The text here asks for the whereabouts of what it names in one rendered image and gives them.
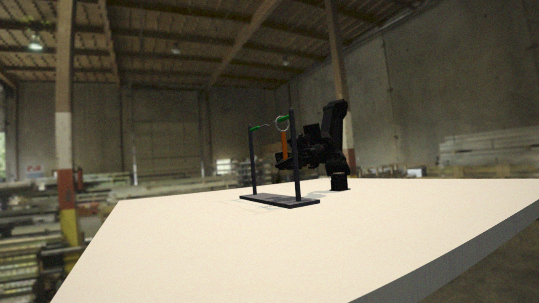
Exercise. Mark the orange handle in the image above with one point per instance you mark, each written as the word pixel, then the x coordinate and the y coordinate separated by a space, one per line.
pixel 283 138

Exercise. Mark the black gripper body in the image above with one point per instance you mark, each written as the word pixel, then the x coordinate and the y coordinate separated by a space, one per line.
pixel 310 157

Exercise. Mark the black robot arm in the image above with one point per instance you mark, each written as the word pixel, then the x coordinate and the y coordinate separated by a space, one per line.
pixel 329 143

